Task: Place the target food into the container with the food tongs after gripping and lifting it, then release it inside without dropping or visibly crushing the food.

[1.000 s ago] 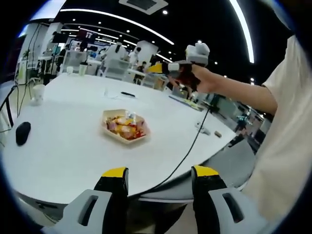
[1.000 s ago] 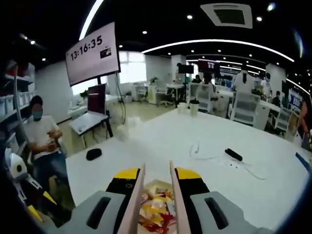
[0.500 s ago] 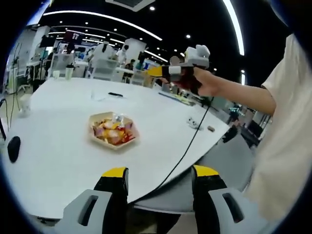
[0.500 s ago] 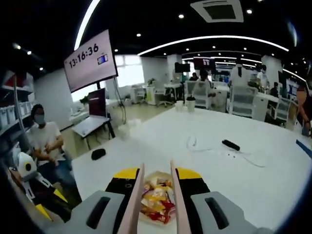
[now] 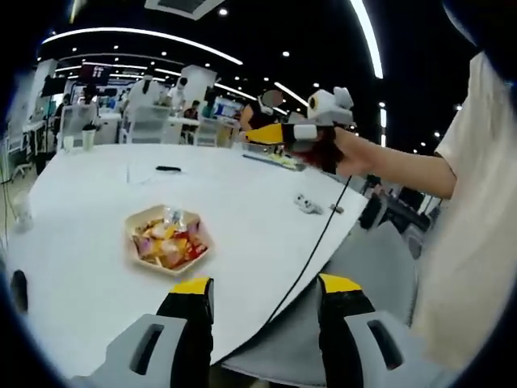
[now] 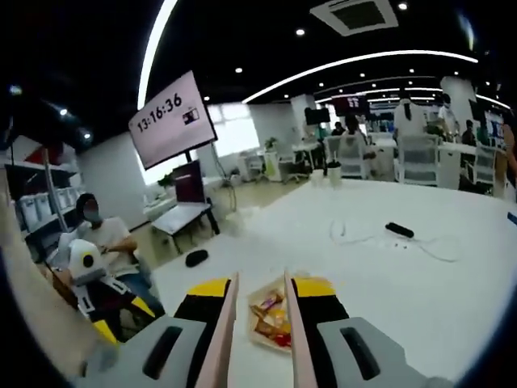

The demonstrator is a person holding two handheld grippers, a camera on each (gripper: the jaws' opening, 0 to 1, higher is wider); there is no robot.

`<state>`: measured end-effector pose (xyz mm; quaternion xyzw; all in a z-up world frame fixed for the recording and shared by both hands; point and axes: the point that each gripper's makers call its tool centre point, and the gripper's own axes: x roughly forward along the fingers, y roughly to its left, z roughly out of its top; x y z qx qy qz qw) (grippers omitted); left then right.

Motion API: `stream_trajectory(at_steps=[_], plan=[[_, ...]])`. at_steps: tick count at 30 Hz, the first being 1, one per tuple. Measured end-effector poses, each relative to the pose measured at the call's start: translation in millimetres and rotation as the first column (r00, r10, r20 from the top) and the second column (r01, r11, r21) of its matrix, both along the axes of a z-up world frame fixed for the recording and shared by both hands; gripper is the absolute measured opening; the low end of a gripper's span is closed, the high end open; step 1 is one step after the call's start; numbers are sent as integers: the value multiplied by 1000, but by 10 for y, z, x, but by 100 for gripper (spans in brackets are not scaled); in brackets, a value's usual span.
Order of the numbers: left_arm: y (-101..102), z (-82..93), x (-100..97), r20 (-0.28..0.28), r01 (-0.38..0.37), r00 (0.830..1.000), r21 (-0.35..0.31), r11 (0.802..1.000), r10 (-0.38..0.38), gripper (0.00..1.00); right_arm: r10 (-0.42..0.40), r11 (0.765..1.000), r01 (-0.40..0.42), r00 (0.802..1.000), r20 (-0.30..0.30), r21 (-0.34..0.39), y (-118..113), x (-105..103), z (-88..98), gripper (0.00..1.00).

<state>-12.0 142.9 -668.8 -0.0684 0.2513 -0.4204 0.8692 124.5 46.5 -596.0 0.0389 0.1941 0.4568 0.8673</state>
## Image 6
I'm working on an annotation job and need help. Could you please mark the grey desk with black legs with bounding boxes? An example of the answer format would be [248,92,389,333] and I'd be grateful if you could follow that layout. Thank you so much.
[150,201,222,256]

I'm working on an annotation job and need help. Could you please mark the ceiling air conditioner vent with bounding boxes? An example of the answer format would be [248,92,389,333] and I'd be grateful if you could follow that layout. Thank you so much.
[309,0,400,37]

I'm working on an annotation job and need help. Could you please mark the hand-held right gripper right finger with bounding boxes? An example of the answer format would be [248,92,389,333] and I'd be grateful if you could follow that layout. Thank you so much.
[290,276,456,388]

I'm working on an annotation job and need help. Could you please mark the thin white cable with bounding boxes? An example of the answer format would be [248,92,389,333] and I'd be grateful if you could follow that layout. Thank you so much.
[329,217,462,264]

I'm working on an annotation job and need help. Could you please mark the dark purple monitor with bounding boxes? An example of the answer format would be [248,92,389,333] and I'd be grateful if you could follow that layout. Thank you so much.
[173,160,206,204]

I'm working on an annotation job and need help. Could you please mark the pink food tongs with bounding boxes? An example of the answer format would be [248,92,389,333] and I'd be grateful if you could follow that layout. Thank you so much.
[187,270,328,388]

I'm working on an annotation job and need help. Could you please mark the black computer mouse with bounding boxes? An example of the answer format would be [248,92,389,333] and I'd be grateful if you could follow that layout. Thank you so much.
[184,250,209,268]

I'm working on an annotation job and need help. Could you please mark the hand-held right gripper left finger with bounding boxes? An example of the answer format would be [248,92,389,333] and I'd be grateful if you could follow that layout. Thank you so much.
[74,276,234,388]

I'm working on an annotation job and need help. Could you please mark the beige hexagonal container tray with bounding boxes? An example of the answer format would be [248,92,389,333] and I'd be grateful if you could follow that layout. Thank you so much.
[246,276,292,353]

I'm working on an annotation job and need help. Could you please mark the tall cup with dark lid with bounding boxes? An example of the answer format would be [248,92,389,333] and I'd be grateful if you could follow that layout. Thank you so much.
[326,159,343,188]

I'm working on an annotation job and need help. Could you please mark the hanging dark red display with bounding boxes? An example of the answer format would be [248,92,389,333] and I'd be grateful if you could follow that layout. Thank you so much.
[334,93,372,117]

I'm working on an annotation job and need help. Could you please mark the white storage shelf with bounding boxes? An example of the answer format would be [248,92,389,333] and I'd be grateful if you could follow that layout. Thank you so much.
[3,159,84,251]

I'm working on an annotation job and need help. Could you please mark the large wall screen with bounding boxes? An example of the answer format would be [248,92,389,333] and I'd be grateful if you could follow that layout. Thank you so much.
[128,70,219,171]

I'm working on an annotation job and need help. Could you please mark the black oblong device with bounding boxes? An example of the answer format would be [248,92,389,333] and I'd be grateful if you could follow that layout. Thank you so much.
[385,221,416,240]

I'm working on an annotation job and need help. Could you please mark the long ceiling light strip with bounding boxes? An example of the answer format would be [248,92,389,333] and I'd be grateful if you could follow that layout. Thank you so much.
[136,0,179,111]
[243,49,480,104]

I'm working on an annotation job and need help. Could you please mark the white mesh office chair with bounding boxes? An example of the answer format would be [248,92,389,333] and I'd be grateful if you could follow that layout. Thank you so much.
[324,135,368,179]
[397,134,442,187]
[473,142,498,192]

